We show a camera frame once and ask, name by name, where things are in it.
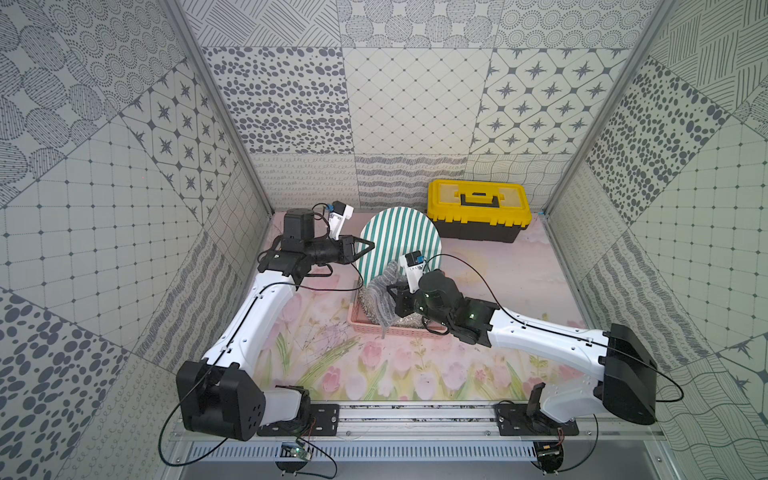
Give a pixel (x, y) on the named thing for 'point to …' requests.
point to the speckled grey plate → (414, 320)
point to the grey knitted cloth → (382, 297)
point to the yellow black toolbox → (478, 210)
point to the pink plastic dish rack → (357, 320)
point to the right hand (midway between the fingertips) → (394, 288)
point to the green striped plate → (395, 231)
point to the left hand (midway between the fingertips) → (369, 238)
